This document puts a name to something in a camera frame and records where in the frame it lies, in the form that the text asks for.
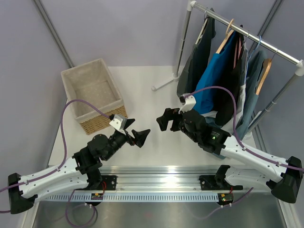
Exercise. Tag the black t shirt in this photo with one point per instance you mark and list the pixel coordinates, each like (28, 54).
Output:
(232, 80)

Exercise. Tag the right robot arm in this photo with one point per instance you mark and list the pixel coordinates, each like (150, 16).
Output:
(282, 177)

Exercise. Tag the dark grey t shirt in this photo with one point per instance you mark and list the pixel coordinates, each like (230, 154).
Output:
(196, 63)

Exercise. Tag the teal grey t shirt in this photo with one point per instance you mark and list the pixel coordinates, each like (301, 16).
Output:
(254, 71)

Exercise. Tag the light wooden hanger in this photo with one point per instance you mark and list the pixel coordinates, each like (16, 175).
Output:
(228, 34)

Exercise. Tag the aluminium mounting rail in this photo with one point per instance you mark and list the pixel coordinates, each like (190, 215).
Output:
(152, 175)

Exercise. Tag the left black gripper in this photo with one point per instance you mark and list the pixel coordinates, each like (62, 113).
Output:
(139, 136)

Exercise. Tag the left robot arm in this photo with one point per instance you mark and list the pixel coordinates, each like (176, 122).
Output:
(79, 172)

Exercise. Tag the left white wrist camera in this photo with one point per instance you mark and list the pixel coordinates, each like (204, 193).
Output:
(117, 121)

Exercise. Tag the blue wire hanger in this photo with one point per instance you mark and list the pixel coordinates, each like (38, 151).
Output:
(255, 47)

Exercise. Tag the wicker basket with liner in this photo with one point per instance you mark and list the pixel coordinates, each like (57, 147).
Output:
(94, 83)

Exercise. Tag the white garment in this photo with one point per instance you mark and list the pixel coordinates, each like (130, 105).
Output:
(240, 103)

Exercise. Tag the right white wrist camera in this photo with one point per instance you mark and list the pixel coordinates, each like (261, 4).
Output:
(188, 102)

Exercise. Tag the blue t shirt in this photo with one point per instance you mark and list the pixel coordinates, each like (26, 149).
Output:
(212, 75)

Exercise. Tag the pink hanger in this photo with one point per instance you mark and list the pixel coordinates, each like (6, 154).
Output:
(238, 51)

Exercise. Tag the white slotted cable duct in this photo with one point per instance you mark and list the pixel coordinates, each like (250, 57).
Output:
(134, 197)

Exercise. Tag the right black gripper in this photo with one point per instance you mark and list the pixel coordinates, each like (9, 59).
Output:
(169, 114)

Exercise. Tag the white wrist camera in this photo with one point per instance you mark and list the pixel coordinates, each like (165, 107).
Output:
(117, 121)
(188, 102)

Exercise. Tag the brown wooden hanger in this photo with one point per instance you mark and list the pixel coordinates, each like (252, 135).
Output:
(265, 71)

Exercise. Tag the cream plastic hanger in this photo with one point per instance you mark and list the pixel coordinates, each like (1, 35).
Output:
(213, 32)

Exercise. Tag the metal clothes rack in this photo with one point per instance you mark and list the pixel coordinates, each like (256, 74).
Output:
(175, 75)

